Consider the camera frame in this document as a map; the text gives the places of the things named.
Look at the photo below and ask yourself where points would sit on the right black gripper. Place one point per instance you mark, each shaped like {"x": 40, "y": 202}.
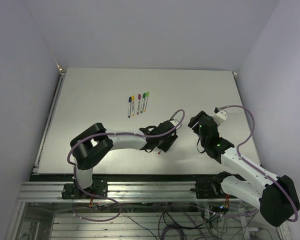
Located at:
{"x": 194, "y": 120}

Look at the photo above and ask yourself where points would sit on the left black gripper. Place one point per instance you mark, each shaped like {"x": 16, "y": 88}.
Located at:
{"x": 171, "y": 140}

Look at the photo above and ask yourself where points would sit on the yellow marker pen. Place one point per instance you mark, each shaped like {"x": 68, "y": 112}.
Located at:
{"x": 145, "y": 105}

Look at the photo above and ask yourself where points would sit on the green marker pen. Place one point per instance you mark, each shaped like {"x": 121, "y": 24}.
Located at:
{"x": 142, "y": 105}

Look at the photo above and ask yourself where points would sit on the purple marker pen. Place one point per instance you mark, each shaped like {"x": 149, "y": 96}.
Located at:
{"x": 139, "y": 104}

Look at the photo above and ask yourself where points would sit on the orange marker pen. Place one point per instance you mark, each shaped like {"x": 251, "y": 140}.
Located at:
{"x": 132, "y": 105}

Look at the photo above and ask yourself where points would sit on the blue marker pen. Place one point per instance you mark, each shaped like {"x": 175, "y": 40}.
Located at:
{"x": 129, "y": 106}

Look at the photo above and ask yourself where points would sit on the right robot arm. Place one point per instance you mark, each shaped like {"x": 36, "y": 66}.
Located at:
{"x": 275, "y": 197}

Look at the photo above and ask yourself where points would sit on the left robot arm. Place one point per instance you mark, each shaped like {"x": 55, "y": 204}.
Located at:
{"x": 92, "y": 145}

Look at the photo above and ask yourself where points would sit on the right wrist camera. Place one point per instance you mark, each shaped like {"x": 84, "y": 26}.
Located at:
{"x": 219, "y": 116}

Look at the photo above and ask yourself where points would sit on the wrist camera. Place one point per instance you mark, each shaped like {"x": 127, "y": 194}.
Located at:
{"x": 219, "y": 116}
{"x": 176, "y": 123}

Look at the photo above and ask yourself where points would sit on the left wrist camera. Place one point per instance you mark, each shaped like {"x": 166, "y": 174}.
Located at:
{"x": 176, "y": 123}

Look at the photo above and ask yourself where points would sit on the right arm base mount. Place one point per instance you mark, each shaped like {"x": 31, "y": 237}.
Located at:
{"x": 208, "y": 189}

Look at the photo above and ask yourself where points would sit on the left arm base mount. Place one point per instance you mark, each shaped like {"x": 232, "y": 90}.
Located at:
{"x": 72, "y": 192}

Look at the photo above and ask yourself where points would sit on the aluminium frame rail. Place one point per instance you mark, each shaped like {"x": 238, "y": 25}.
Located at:
{"x": 124, "y": 192}

